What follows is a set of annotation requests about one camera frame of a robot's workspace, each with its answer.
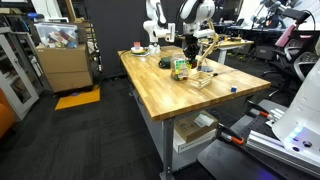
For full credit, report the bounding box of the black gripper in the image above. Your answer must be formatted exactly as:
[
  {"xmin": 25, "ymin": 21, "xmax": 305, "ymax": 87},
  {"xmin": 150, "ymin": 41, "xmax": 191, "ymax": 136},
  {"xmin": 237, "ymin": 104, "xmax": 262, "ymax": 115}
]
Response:
[{"xmin": 182, "ymin": 33, "xmax": 202, "ymax": 67}]

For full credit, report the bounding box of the slatted wooden box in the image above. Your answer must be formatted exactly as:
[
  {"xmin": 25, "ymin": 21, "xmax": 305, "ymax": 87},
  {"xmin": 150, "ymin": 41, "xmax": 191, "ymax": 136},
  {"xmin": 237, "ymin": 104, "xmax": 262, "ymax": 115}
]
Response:
[{"xmin": 187, "ymin": 70, "xmax": 214, "ymax": 90}]

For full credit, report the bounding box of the brown cardboard box with label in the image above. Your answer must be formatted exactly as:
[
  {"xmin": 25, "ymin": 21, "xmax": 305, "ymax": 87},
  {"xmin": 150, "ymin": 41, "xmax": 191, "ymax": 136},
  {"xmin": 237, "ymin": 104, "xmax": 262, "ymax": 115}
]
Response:
[{"xmin": 173, "ymin": 110, "xmax": 220, "ymax": 144}]

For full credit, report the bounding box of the flat white box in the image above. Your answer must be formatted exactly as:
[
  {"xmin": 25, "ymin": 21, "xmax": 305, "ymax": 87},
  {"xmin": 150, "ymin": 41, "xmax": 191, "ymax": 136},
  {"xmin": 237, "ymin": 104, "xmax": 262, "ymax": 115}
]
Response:
[{"xmin": 172, "ymin": 127, "xmax": 218, "ymax": 155}]

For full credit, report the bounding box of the large cardboard box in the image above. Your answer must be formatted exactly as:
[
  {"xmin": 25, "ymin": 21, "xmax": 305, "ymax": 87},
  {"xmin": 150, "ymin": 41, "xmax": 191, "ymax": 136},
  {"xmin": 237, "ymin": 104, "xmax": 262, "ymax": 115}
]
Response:
[{"xmin": 34, "ymin": 43, "xmax": 95, "ymax": 94}]

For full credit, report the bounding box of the wooden desk lamp grey base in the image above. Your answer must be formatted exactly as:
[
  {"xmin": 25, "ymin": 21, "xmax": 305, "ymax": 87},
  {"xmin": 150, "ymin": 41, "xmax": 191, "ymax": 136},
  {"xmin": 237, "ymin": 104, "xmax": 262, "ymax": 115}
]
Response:
[{"xmin": 195, "ymin": 19, "xmax": 222, "ymax": 74}]

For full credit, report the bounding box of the black round object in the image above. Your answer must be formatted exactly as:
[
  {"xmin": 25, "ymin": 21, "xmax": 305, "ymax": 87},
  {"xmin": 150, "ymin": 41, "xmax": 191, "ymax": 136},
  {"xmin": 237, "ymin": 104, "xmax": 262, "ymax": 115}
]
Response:
[{"xmin": 157, "ymin": 55, "xmax": 174, "ymax": 70}]

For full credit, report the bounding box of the wooden desk with white leg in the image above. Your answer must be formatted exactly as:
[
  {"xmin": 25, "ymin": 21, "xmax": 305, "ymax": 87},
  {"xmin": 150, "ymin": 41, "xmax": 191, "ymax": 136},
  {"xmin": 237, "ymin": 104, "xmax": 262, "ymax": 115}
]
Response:
[{"xmin": 211, "ymin": 38, "xmax": 255, "ymax": 66}]

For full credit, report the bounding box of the green rimmed plate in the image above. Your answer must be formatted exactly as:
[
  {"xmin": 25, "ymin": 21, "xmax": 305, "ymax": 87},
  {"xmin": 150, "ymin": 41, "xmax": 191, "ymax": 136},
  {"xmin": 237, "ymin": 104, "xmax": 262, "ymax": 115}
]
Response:
[{"xmin": 131, "ymin": 50, "xmax": 150, "ymax": 58}]

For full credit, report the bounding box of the black bar clamp orange trigger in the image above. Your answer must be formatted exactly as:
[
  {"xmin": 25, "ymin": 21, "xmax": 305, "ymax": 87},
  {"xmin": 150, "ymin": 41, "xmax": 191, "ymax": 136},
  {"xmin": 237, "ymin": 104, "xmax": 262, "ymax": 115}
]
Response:
[
  {"xmin": 216, "ymin": 122, "xmax": 246, "ymax": 146},
  {"xmin": 245, "ymin": 99, "xmax": 274, "ymax": 120}
]

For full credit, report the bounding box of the pink backed office chair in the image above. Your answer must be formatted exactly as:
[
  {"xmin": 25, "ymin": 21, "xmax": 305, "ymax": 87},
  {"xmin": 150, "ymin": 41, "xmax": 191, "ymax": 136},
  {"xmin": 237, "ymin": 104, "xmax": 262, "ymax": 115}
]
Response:
[{"xmin": 273, "ymin": 23, "xmax": 303, "ymax": 73}]

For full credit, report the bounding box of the grey steel table leg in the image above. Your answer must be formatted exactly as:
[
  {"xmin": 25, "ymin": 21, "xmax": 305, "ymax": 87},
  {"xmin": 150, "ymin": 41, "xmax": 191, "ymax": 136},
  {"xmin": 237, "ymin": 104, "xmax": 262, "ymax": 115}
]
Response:
[{"xmin": 158, "ymin": 117, "xmax": 177, "ymax": 180}]

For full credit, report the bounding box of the black rounded side table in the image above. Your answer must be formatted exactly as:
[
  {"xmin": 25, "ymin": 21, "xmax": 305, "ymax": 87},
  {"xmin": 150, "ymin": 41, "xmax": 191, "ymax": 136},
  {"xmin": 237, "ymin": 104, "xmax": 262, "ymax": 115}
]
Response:
[{"xmin": 196, "ymin": 98, "xmax": 320, "ymax": 180}]

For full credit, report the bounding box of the black mesh office chair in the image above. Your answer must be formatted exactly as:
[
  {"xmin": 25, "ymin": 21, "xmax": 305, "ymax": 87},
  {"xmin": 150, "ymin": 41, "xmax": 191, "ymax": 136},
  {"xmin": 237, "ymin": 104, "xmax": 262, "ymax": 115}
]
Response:
[{"xmin": 289, "ymin": 36, "xmax": 320, "ymax": 84}]

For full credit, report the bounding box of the yellow floor mat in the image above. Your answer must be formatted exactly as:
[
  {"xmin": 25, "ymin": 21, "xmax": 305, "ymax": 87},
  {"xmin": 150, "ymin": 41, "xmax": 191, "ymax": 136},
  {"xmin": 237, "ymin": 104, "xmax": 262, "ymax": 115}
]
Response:
[{"xmin": 53, "ymin": 85, "xmax": 101, "ymax": 111}]

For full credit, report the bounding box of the large white robot housing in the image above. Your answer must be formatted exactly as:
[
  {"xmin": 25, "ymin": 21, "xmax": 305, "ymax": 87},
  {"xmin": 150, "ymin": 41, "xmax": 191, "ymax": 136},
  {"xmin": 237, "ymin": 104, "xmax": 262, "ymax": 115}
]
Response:
[{"xmin": 271, "ymin": 59, "xmax": 320, "ymax": 165}]

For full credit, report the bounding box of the aluminium extrusion profile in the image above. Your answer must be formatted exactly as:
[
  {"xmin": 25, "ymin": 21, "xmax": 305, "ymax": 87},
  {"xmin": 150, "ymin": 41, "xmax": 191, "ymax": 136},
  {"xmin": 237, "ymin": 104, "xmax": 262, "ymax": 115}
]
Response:
[{"xmin": 245, "ymin": 129, "xmax": 320, "ymax": 178}]

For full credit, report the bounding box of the clear plastic storage bin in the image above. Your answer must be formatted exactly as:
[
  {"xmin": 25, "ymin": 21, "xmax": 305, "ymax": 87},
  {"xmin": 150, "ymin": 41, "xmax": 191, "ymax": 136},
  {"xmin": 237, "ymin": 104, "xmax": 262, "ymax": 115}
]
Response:
[{"xmin": 33, "ymin": 21, "xmax": 80, "ymax": 50}]

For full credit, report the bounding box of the grey glass door cabinet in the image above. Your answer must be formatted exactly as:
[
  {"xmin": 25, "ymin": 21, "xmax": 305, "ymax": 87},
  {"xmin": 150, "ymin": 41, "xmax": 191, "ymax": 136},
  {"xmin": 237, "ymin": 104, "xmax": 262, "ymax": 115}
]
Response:
[{"xmin": 0, "ymin": 26, "xmax": 45, "ymax": 122}]

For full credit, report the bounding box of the orange rounded seat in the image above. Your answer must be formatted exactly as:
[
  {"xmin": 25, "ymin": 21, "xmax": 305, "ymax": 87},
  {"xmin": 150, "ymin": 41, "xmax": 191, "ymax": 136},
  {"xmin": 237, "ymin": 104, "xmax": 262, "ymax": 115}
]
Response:
[{"xmin": 0, "ymin": 89, "xmax": 18, "ymax": 140}]

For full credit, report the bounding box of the grey cable with black connector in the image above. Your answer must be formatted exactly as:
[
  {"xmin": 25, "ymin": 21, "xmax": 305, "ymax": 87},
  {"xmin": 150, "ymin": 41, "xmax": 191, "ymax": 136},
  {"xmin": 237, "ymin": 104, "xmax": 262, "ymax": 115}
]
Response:
[{"xmin": 211, "ymin": 68, "xmax": 240, "ymax": 77}]

